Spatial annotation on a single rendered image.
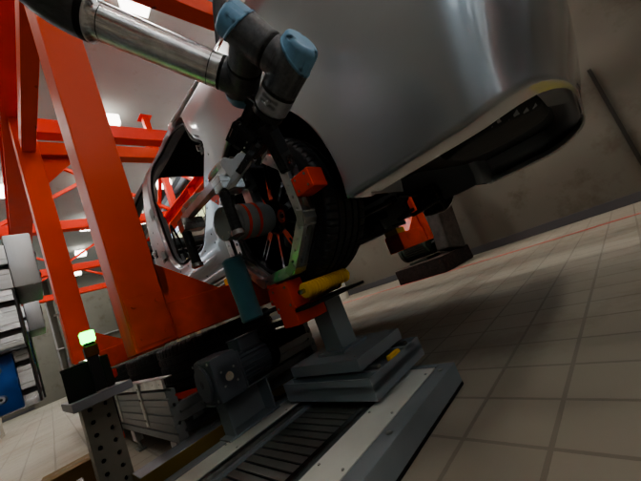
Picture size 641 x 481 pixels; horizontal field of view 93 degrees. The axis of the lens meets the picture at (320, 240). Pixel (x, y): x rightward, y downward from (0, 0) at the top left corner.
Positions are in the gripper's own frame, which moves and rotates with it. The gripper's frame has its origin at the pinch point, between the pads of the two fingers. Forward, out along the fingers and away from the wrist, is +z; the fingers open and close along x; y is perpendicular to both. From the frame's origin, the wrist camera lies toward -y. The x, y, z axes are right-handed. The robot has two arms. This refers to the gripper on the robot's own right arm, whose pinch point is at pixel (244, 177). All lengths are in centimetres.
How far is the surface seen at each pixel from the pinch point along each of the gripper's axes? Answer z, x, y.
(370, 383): 29, 10, -69
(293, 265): 29.9, -12.7, -27.1
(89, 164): 65, -23, 66
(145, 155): 227, -198, 160
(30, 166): 226, -102, 199
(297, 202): 12.4, -21.4, -14.5
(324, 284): 31, -15, -41
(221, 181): 15.1, -10.0, 8.2
